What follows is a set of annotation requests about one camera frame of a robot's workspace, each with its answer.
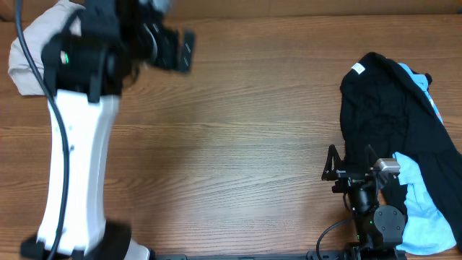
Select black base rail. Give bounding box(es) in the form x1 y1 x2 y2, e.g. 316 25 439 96
155 251 354 260

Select light blue shirt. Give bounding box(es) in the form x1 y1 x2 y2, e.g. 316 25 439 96
393 63 461 255

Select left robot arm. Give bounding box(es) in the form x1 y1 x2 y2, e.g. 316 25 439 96
20 0 195 260

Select black garment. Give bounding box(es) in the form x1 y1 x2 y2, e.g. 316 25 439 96
340 52 461 246

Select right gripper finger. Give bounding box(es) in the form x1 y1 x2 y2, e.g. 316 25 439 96
365 144 379 171
321 144 343 181

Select beige khaki shorts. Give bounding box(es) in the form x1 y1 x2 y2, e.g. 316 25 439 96
8 0 84 96

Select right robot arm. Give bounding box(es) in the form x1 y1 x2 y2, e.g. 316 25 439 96
315 144 406 260

